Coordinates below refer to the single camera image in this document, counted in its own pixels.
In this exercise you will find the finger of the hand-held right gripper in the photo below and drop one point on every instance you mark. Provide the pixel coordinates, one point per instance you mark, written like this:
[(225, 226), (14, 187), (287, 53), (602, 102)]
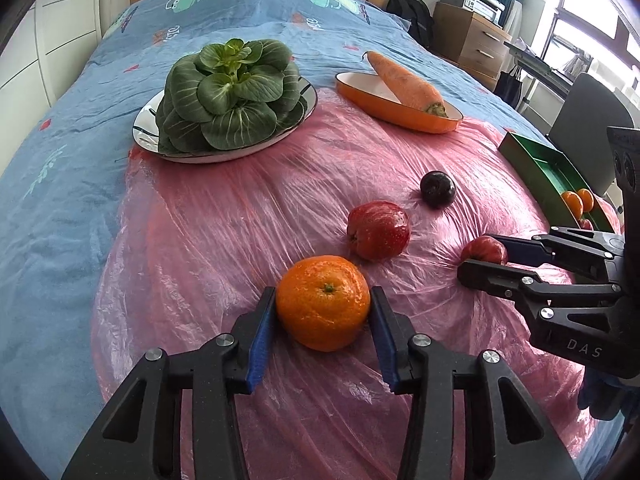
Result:
[(520, 250), (495, 275)]

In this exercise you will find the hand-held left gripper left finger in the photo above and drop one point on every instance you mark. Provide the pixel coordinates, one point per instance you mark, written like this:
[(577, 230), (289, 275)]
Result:
[(261, 345)]

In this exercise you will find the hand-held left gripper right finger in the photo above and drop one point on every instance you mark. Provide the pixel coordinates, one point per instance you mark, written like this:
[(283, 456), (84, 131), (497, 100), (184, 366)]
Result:
[(384, 345)]

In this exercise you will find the red apple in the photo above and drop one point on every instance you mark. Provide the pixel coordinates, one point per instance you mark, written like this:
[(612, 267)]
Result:
[(378, 230), (480, 250), (585, 224)]

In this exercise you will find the orange tangerine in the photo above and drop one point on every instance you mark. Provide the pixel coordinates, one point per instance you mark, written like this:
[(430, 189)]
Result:
[(322, 302), (571, 205), (588, 199)]

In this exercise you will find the green metal tray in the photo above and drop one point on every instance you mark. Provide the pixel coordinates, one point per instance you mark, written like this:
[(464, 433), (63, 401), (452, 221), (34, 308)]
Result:
[(530, 160)]

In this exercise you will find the person's right hand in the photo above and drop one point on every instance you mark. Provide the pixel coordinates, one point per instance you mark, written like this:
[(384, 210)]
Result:
[(600, 397)]

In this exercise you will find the dark purple plum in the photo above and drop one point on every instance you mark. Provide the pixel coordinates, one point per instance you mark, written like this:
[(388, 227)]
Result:
[(437, 189)]

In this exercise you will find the pink plastic sheet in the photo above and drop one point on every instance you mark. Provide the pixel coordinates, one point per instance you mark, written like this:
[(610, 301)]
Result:
[(200, 240)]

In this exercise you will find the grey office chair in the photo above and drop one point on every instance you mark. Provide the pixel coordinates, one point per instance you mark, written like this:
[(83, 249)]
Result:
[(585, 120)]

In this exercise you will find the black bag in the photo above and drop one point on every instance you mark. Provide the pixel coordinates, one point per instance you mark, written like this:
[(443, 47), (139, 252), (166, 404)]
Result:
[(510, 87)]

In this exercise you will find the grey desk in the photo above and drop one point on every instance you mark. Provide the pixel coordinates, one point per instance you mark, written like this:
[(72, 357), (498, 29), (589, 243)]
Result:
[(540, 67)]

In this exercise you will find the carrot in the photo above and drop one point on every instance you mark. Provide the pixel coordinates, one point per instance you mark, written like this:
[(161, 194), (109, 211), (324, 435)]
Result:
[(405, 85)]

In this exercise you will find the wooden drawer cabinet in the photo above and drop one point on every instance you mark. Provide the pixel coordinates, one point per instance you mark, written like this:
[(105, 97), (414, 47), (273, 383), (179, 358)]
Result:
[(475, 40)]

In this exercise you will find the orange oval dish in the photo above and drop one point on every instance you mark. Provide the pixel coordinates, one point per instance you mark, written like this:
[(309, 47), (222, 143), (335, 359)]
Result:
[(360, 85)]

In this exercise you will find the window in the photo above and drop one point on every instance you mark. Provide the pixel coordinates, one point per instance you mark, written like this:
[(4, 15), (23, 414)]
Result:
[(595, 15)]

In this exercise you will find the large green bok choy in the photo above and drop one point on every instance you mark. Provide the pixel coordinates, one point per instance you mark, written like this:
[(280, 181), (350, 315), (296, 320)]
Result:
[(225, 100)]

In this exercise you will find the shiny round plate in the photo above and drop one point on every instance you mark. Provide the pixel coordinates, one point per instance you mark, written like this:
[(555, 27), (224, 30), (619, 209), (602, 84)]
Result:
[(145, 125)]

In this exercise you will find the black backpack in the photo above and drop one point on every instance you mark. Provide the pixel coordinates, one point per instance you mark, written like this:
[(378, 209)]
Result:
[(410, 15)]

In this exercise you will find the blue printed bedsheet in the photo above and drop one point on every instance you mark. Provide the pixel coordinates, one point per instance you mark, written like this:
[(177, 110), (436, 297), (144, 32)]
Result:
[(75, 135)]

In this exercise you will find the white wardrobe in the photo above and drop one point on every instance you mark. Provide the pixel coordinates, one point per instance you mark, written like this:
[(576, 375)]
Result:
[(50, 35)]

